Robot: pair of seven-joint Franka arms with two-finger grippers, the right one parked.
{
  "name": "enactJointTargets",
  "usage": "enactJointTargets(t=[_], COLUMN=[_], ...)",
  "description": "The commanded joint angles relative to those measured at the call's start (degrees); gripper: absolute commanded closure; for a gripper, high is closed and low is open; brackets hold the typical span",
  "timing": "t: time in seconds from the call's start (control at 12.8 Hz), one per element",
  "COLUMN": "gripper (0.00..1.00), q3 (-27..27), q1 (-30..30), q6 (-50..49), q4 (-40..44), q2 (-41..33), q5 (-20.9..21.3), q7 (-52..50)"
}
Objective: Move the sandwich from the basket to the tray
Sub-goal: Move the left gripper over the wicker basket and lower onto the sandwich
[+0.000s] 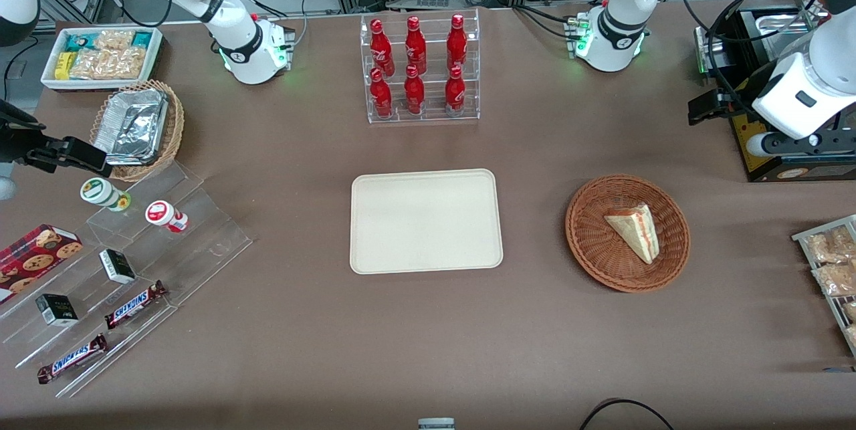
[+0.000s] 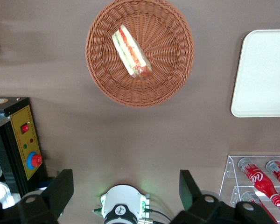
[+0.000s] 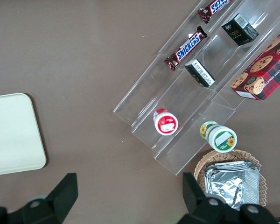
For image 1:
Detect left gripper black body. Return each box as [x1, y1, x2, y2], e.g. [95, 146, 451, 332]
[734, 61, 780, 118]

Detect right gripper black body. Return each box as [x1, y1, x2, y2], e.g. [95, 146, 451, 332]
[0, 122, 33, 166]

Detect triangular sandwich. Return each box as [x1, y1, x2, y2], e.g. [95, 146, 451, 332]
[604, 203, 661, 265]

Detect light tan wicker basket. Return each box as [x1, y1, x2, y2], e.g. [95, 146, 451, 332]
[89, 79, 185, 183]

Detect tray of packaged snacks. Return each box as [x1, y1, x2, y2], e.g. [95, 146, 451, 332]
[791, 215, 856, 358]

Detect brown round wicker basket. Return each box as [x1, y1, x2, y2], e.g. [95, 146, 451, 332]
[565, 174, 691, 294]

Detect beige plastic tray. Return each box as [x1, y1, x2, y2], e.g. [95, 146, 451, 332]
[350, 169, 504, 276]

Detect green lid yogurt cup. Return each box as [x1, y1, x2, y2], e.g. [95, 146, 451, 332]
[80, 177, 132, 212]

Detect white rectangular snack bin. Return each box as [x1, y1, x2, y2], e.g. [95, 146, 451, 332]
[40, 26, 165, 93]

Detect silver foil packets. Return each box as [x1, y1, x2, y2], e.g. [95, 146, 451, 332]
[94, 88, 169, 167]

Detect black food warmer machine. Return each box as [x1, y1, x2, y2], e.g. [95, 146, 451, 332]
[692, 0, 856, 183]

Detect clear bag of biscuits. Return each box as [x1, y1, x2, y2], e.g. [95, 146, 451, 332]
[70, 47, 146, 80]
[96, 30, 134, 51]

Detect red lid yogurt cup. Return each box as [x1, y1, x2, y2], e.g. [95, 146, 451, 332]
[145, 200, 189, 233]

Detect small black carton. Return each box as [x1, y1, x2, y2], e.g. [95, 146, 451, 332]
[35, 294, 80, 327]
[99, 249, 137, 285]

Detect red tartan cookie box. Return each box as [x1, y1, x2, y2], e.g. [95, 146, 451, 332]
[0, 224, 84, 304]

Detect clear acrylic tiered stand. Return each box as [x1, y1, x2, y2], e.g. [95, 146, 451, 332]
[0, 161, 253, 399]

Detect Snickers chocolate bar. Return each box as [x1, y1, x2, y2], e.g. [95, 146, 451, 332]
[37, 333, 109, 385]
[104, 280, 168, 330]

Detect red cola bottle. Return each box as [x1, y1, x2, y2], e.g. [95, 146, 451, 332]
[405, 15, 427, 74]
[370, 68, 393, 118]
[404, 65, 425, 115]
[445, 66, 466, 116]
[447, 13, 468, 72]
[370, 19, 395, 76]

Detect clear acrylic bottle rack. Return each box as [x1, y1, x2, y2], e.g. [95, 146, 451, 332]
[360, 9, 481, 124]

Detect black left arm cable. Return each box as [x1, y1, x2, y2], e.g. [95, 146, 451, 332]
[681, 0, 827, 106]

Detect black cable loop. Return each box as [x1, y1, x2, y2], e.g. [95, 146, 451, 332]
[578, 398, 676, 430]

